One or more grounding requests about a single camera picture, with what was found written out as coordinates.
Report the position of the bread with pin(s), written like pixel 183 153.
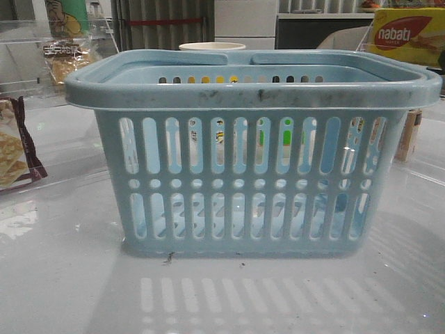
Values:
pixel 64 56

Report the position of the light blue plastic basket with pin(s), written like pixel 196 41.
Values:
pixel 269 152

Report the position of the yellow popcorn paper cup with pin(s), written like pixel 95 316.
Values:
pixel 211 46

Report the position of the dark grey cabinet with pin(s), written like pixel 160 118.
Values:
pixel 309 33

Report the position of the grey armchair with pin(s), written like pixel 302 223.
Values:
pixel 345 39

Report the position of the small wooden block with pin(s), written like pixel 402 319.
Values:
pixel 407 142

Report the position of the brown almond cookie snack bag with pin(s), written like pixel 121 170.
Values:
pixel 19 162

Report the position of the green cartoon snack canister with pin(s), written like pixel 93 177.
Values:
pixel 67 18

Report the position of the clear acrylic display shelf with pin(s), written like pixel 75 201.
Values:
pixel 24 30

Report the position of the yellow nabati wafer box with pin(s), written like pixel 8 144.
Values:
pixel 408 35

